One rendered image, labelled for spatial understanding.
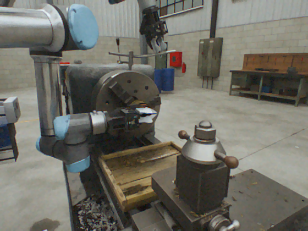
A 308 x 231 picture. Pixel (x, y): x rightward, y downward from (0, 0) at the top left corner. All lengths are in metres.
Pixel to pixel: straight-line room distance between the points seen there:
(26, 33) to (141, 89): 0.52
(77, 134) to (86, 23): 0.32
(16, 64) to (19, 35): 10.35
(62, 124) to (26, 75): 10.29
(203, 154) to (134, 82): 0.61
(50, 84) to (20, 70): 10.17
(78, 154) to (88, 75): 0.44
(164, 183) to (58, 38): 0.44
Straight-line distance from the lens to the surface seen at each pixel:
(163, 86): 8.25
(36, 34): 0.56
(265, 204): 0.56
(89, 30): 0.63
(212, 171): 0.37
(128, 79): 0.88
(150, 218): 0.47
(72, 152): 0.68
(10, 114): 1.01
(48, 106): 0.75
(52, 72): 0.74
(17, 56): 10.89
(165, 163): 0.81
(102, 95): 0.86
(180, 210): 0.41
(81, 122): 0.65
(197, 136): 0.35
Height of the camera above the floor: 1.29
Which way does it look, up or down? 17 degrees down
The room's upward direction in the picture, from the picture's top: straight up
